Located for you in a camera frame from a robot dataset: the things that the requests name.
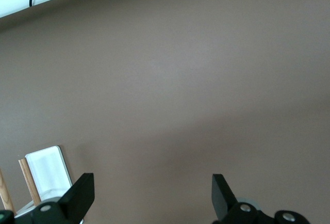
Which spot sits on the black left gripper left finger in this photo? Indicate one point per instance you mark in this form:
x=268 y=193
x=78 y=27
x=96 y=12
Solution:
x=77 y=198

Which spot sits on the brown table cover sheet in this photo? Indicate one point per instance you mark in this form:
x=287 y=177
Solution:
x=180 y=79

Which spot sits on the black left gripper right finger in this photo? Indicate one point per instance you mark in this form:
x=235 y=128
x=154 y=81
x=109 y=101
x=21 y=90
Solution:
x=223 y=200

